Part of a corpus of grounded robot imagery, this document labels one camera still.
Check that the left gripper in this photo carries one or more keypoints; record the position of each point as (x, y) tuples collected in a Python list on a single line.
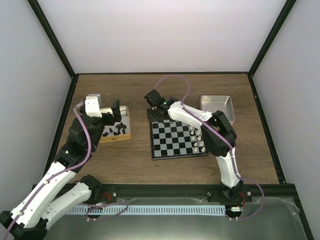
[(116, 110)]

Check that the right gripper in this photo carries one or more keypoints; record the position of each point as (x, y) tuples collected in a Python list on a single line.
[(150, 117)]

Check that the light blue cable duct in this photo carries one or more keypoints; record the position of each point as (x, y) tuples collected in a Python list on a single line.
[(153, 210)]

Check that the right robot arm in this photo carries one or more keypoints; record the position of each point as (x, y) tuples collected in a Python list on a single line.
[(217, 133)]

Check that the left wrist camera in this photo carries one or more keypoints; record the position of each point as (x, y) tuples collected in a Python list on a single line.
[(92, 105)]

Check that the pink metal tin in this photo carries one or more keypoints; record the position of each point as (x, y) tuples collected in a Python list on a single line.
[(212, 103)]

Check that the yellow metal tin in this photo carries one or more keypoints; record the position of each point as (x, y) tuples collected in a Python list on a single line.
[(124, 127)]

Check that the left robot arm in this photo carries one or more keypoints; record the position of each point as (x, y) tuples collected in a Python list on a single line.
[(42, 208)]

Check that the black white chessboard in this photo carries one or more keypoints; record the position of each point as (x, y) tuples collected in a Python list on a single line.
[(173, 139)]

